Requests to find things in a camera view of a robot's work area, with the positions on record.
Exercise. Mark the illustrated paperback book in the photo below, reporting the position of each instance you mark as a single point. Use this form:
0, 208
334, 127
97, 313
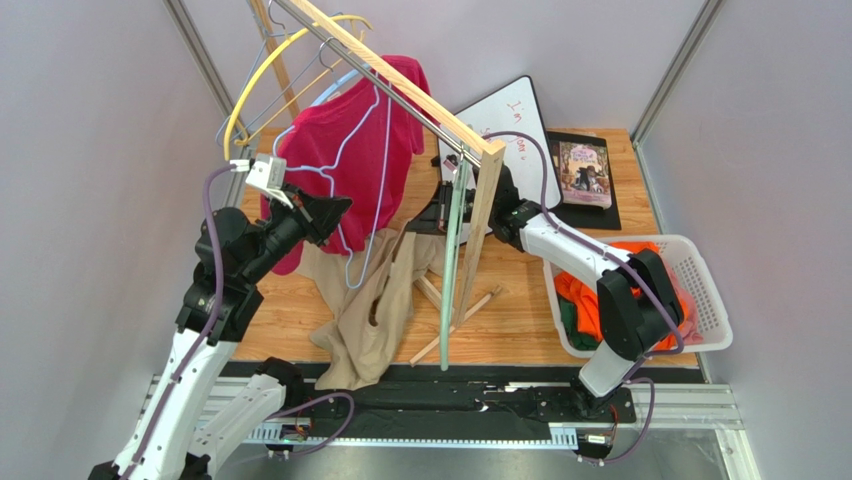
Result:
584, 174

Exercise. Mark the white whiteboard black frame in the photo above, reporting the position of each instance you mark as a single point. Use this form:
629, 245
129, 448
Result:
514, 108

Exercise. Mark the white plastic basket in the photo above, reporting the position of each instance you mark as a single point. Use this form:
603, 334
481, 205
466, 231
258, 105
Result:
711, 317

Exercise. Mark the metal hanging rod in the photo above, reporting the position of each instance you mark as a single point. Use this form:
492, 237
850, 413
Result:
427, 111

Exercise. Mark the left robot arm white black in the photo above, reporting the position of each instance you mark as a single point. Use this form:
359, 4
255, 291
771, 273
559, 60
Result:
234, 255

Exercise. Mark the yellow hanger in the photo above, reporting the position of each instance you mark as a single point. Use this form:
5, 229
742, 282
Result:
236, 132

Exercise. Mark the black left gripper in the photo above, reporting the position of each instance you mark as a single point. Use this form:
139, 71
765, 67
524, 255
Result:
315, 216

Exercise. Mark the mint green hanger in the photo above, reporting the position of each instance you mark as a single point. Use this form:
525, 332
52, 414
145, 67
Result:
460, 208

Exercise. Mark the light blue wire hanger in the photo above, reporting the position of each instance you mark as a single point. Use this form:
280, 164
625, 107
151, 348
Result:
232, 37

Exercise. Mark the magenta t-shirt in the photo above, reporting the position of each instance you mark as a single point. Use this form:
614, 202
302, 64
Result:
407, 141

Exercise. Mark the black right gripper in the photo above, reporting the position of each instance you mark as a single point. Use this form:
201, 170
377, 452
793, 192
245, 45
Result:
480, 213

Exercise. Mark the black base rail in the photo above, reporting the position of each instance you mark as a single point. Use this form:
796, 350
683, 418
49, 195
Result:
466, 406

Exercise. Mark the dusty pink t-shirt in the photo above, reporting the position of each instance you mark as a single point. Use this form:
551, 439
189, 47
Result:
689, 325

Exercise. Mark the orange t-shirt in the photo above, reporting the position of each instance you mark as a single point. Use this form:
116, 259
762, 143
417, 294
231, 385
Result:
569, 288

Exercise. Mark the beige t-shirt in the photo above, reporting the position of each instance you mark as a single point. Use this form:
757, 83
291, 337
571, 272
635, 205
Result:
368, 322

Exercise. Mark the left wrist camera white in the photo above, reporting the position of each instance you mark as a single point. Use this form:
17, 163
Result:
265, 173

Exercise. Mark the lavender wire hanger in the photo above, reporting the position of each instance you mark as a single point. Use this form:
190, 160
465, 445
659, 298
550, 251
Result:
343, 148

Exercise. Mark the green t-shirt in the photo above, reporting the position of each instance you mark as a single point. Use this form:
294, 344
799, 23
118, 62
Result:
569, 317

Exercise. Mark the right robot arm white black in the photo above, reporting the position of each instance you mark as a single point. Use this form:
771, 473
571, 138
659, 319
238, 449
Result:
639, 312

